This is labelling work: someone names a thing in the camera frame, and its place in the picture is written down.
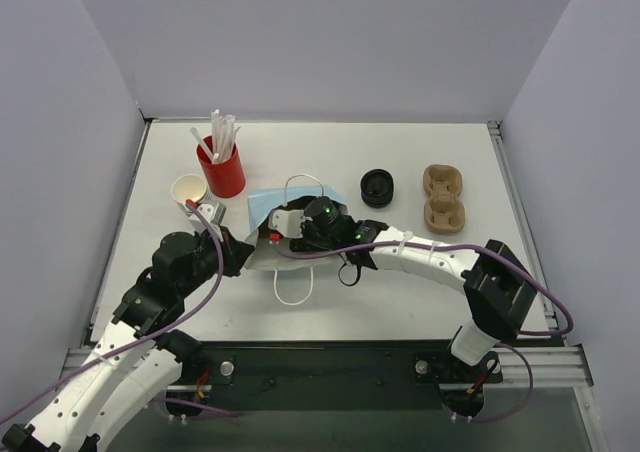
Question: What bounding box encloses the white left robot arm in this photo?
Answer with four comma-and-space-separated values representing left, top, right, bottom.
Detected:
1, 228, 255, 451

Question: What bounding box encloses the bundle of wrapped straws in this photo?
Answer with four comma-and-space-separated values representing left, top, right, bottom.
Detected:
190, 109, 240, 165

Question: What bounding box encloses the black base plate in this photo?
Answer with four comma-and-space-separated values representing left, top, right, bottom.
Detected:
160, 340, 503, 416

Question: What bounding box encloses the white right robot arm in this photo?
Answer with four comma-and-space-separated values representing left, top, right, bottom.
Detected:
283, 196, 538, 380

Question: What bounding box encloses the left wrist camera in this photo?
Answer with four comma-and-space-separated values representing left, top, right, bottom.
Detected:
185, 200, 227, 234

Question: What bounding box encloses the white and blue paper bag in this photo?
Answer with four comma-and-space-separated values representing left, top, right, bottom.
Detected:
242, 173, 351, 307

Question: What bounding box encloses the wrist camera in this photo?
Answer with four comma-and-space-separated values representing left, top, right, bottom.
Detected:
185, 200, 227, 234
266, 209, 305, 244

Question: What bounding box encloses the stack of paper cups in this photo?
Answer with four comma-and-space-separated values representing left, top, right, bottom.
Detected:
171, 174, 213, 217

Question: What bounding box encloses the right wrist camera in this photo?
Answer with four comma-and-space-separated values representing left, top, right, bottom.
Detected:
266, 209, 305, 244

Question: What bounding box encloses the stack of black lids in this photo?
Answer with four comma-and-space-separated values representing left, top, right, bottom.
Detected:
360, 169, 394, 209

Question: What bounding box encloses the red ribbed straw cup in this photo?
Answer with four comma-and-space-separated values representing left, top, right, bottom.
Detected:
196, 145, 246, 199

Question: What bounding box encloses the aluminium frame rail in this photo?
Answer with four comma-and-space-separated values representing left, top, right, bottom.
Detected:
487, 120, 594, 389

